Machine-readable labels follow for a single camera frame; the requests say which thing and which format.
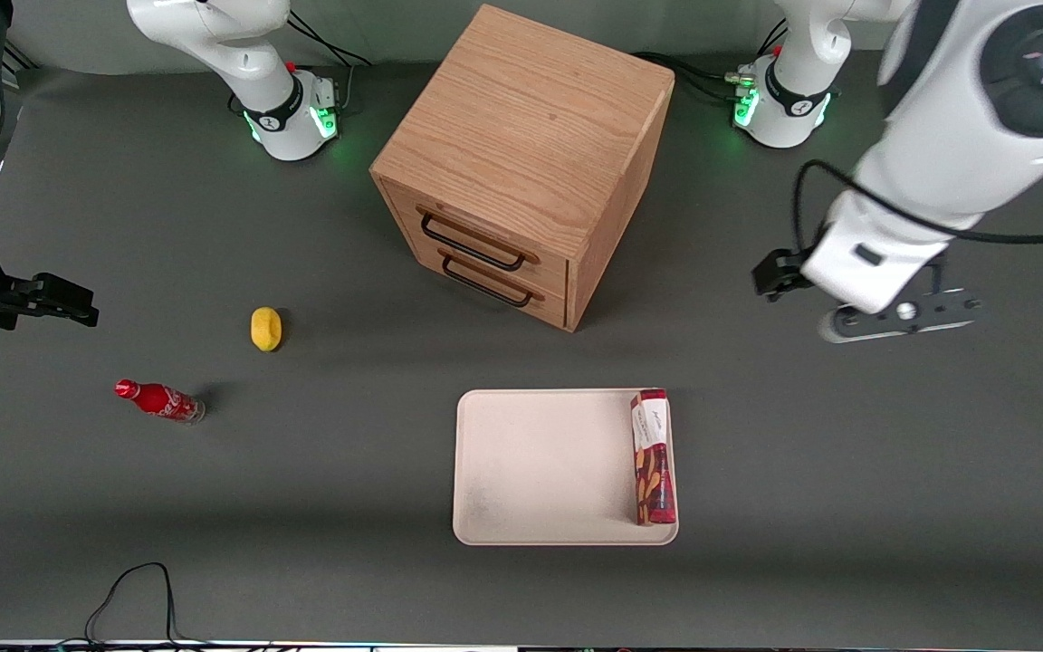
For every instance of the red cookie box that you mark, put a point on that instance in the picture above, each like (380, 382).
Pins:
(654, 462)

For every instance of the yellow lemon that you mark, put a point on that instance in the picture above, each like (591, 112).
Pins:
(265, 329)

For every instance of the oak wooden drawer cabinet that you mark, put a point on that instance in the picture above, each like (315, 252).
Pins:
(531, 118)

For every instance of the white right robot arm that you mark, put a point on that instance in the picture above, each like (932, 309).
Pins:
(214, 27)

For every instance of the wooden drawer front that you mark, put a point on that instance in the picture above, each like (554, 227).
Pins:
(550, 270)
(550, 306)

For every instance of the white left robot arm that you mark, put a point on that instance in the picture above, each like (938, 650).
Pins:
(956, 136)

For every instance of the red cola bottle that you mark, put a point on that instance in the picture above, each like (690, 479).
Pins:
(159, 399)

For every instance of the cream plastic tray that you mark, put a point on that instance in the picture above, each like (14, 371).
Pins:
(549, 466)

